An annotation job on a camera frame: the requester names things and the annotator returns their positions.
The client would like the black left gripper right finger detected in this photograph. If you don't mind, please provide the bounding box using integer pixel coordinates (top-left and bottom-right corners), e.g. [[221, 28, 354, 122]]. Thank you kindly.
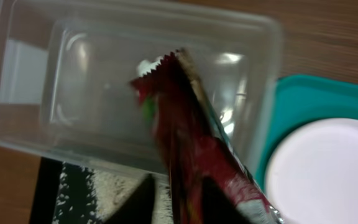
[[201, 177, 250, 224]]

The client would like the black tray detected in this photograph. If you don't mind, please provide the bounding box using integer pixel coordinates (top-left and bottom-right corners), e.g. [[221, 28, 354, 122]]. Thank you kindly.
[[29, 157, 102, 224]]

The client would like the pile of rice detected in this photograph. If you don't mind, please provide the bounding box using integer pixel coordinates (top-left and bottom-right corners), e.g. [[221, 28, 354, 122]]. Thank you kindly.
[[52, 164, 175, 224]]

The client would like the white napkin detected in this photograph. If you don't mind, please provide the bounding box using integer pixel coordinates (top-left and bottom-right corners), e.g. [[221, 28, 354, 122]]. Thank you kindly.
[[136, 56, 163, 77]]

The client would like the red snack wrapper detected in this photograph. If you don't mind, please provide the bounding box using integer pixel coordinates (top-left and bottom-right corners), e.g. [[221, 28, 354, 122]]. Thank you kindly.
[[131, 49, 283, 224]]

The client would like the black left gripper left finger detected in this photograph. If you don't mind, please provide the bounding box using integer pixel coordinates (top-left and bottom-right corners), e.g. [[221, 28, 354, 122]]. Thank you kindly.
[[104, 174, 156, 224]]

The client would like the clear plastic bin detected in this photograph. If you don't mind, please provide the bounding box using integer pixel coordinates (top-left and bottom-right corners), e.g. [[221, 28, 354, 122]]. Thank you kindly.
[[0, 0, 283, 176]]

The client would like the pink plate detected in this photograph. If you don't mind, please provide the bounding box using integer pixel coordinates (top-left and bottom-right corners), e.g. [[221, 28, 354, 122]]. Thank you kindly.
[[265, 118, 358, 224]]

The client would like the teal plastic tray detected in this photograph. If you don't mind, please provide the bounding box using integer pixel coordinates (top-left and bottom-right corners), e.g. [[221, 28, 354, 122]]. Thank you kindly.
[[254, 74, 358, 190]]

